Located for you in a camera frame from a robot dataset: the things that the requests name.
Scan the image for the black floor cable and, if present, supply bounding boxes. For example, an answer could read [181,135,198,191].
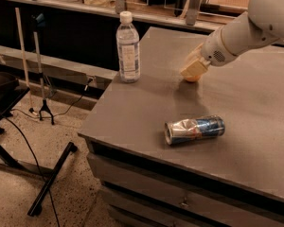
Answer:
[0,110,62,227]

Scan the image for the clear plastic water bottle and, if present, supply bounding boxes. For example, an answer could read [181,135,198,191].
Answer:
[116,11,141,83]

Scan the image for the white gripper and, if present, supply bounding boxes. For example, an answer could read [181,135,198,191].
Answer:
[180,26,238,78]

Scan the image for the black folding table stand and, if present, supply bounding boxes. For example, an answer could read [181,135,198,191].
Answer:
[0,71,79,218]

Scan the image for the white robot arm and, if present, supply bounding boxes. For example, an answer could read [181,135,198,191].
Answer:
[180,0,284,82]

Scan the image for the white stick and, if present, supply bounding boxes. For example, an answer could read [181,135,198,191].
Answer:
[15,8,38,116]

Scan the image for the wall power plug cable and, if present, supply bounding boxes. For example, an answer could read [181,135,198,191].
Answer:
[11,76,96,120]

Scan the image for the crushed blue silver can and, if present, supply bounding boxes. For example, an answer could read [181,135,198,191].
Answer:
[165,115,225,145]

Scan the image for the grey cabinet drawers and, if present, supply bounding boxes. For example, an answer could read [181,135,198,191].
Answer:
[85,139,284,227]

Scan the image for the orange fruit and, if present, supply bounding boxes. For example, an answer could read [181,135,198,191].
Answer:
[185,76,202,82]

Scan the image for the black tripod stand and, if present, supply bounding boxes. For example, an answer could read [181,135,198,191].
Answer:
[32,13,54,124]

